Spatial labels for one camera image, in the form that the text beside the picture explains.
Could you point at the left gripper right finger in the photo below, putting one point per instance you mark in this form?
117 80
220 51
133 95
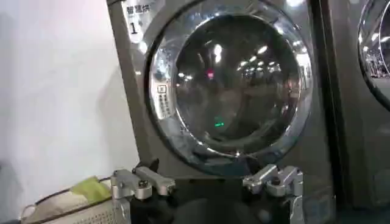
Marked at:
283 182

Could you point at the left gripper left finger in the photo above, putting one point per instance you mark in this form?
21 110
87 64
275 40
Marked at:
134 184

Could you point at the round glass dryer door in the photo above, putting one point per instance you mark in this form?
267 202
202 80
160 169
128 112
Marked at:
228 91

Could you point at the grey front-loading dryer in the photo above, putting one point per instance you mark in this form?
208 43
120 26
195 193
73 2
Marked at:
311 170

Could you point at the green cloth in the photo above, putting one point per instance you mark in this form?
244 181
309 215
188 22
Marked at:
91 188

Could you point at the white woven laundry basket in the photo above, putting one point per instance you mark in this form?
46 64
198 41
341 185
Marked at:
79 213

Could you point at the grey neighbouring dryer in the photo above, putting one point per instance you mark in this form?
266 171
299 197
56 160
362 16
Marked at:
350 137

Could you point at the round door of neighbouring dryer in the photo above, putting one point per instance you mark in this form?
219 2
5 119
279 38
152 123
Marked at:
373 45

